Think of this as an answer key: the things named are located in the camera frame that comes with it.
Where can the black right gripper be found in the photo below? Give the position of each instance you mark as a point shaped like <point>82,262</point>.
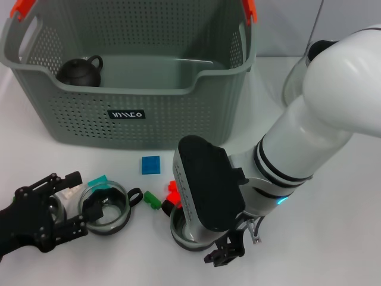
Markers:
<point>239,238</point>

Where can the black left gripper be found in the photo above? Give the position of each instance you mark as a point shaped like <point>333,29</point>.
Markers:
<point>23,220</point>

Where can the white small toy brick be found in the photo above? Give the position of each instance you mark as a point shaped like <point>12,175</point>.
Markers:
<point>71,193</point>

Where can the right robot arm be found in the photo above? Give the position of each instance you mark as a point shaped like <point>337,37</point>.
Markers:
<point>327,89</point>

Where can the grey perforated storage bin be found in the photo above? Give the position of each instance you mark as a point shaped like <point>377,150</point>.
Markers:
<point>149,128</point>

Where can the teal square plate brick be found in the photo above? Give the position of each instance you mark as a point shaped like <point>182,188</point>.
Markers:
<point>96,180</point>

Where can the orange-red slope brick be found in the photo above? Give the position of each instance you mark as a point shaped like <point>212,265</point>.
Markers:
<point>174,199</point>

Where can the small orange-red stud brick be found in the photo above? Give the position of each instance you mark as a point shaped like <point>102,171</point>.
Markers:
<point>172,186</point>

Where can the green small stepped brick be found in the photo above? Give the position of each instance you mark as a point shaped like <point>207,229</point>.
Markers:
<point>151,200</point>

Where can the blue square toy brick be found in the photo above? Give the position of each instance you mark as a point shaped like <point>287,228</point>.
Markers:
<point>150,165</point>

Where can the dark clay teapot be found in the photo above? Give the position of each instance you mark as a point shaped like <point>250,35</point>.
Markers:
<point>78,74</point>

